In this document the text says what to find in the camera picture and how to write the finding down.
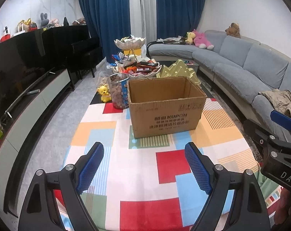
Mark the black piano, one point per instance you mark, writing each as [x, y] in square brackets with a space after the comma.
[72, 47]

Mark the blue curtain left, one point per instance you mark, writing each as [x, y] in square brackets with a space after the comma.
[108, 20]

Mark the beige jacket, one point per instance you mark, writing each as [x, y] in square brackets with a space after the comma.
[280, 100]

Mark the blue curtain right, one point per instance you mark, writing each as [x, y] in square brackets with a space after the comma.
[177, 17]

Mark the brown cardboard box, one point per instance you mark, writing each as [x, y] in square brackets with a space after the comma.
[160, 106]

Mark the blue curtain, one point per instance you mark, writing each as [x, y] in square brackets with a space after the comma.
[177, 17]
[108, 20]

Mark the gold lid candy container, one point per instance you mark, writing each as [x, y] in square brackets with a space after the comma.
[181, 68]

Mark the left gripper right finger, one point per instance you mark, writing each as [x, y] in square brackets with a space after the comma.
[248, 210]

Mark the clear jar of nuts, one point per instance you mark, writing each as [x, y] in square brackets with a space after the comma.
[117, 84]

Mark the black television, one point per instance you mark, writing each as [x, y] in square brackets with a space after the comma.
[22, 61]

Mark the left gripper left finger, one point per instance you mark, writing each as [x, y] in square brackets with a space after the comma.
[40, 210]

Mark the grey rabbit plush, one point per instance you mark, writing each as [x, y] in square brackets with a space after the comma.
[44, 20]

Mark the white lotus shaped bowl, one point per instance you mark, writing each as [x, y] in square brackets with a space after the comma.
[130, 43]

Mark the brown teddy bear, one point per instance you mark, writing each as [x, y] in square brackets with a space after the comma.
[233, 30]

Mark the tray of assorted snacks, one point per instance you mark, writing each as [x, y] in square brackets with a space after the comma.
[135, 66]

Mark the grey tv cabinet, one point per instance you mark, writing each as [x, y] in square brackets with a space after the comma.
[18, 143]

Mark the yellow plush toy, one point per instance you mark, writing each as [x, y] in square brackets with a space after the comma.
[190, 38]

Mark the pink plush toy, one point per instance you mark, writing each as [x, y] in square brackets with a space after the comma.
[200, 41]

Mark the yellow bear figurine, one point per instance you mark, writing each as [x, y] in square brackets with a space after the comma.
[104, 93]

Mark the colourful patchwork table mat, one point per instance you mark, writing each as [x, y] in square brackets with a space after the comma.
[147, 184]

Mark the grey sectional sofa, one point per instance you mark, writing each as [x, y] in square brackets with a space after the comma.
[241, 68]

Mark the person right hand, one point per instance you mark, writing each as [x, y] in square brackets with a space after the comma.
[283, 208]

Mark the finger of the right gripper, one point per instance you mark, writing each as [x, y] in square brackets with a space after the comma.
[262, 138]
[281, 119]

